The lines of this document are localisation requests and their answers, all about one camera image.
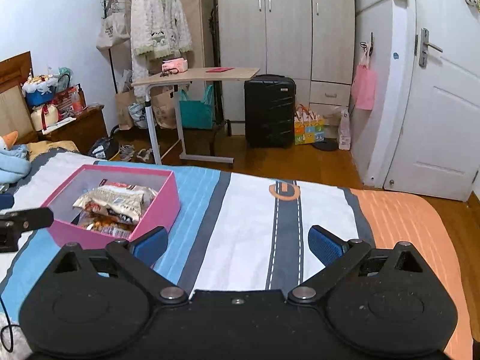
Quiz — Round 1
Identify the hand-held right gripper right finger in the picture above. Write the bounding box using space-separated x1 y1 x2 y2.
287 225 436 305

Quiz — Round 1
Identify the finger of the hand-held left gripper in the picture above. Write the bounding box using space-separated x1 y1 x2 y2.
0 207 55 231

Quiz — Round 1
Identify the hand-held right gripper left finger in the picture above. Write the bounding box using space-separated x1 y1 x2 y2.
47 226 189 305

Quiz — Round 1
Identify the pink cardboard box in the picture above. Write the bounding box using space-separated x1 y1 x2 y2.
39 165 181 249

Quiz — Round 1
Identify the beige snack bag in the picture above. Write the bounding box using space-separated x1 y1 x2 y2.
72 184 159 226

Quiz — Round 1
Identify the blue plush toy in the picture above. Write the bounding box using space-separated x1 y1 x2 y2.
0 131 31 186

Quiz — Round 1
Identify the yellow cloth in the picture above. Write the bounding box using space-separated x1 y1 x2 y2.
28 140 79 162

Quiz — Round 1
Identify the striped road print bedsheet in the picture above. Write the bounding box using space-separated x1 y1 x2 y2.
0 150 473 360

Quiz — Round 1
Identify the black bag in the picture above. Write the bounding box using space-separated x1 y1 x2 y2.
88 137 121 160

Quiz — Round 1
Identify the grey fuzzy cloth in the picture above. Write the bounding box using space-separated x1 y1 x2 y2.
0 307 31 360

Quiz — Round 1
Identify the wooden nightstand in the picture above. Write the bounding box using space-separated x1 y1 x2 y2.
37 107 109 154

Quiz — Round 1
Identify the wooden headboard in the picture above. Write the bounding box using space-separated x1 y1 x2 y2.
0 52 38 145

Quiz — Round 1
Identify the colourful gift bag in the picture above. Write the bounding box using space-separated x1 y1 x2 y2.
294 106 325 146

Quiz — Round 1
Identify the white plastic bag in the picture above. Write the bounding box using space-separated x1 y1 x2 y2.
337 107 352 151

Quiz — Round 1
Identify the red gift bag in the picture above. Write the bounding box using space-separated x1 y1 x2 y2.
52 86 77 119

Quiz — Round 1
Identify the blue wrapped flower bouquet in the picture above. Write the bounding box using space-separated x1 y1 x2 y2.
22 68 59 107

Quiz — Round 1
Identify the blue white patterned bag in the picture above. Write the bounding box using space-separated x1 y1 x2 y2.
128 101 148 129

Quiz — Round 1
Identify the brown paper bag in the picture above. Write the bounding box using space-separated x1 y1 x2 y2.
114 90 136 131
152 86 179 129

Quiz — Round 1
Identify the teal tote bag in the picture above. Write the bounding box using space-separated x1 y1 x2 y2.
178 84 215 130

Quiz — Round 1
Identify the black suitcase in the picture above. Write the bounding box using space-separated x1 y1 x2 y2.
244 75 296 149

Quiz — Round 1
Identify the pink hanging bag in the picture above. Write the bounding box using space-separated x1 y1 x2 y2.
350 54 377 111

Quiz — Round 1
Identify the black clothes rack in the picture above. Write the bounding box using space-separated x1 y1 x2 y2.
101 0 205 94

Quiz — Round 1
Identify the white door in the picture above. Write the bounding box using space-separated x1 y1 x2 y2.
382 0 480 202

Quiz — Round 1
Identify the wooden overbed table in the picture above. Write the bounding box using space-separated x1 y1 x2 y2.
131 67 260 166

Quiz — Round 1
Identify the pink tissue box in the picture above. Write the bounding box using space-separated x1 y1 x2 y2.
161 58 189 73

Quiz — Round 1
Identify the canvas tote bag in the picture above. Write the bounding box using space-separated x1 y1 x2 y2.
95 0 130 50

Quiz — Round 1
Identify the black umbrella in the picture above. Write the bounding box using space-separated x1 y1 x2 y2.
210 7 222 79

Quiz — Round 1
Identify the white fluffy coat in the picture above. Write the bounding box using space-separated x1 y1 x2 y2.
130 0 194 98

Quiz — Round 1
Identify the white wardrobe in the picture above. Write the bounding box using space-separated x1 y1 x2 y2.
215 0 355 126

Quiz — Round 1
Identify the black cable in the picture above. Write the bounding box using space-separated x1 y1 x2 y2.
0 296 19 354

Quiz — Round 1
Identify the black wall hook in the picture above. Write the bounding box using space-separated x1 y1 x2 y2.
360 33 376 59

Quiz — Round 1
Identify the silver door handle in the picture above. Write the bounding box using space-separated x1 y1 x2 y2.
419 27 444 69

